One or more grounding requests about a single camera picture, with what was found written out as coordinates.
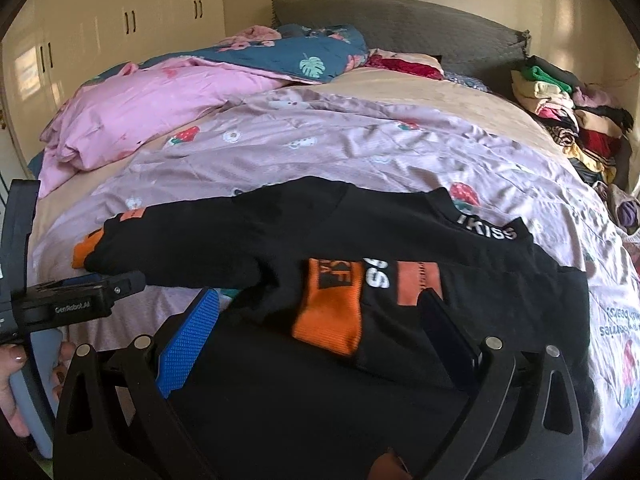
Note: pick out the grey padded headboard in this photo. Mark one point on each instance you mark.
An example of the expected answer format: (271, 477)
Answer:
(400, 25)

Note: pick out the cream wardrobe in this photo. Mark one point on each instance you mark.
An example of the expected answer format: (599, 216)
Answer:
(100, 20)

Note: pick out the purple cloth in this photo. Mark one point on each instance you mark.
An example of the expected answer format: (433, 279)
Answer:
(627, 210)

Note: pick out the beige bed sheet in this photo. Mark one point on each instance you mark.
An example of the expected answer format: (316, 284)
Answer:
(425, 95)

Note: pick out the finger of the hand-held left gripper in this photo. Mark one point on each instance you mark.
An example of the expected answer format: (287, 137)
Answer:
(127, 284)

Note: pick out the black and orange sweater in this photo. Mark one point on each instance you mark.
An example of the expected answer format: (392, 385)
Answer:
(300, 230)

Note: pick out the teal floral quilt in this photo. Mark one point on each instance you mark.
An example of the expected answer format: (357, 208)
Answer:
(280, 55)

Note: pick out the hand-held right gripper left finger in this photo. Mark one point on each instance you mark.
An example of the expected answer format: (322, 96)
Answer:
(190, 340)

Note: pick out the red cloth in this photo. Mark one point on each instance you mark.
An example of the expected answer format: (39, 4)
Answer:
(405, 66)

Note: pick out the lilac strawberry print quilt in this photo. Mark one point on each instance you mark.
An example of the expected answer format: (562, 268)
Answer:
(350, 150)

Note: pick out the person's left hand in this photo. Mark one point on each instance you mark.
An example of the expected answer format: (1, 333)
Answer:
(12, 400)

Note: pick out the blue patterned cloth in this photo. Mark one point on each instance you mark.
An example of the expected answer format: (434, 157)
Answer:
(467, 81)

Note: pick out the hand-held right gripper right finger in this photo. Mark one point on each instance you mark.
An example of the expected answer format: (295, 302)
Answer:
(450, 335)

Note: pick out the pile of folded clothes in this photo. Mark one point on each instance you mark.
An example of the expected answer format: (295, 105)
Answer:
(575, 115)

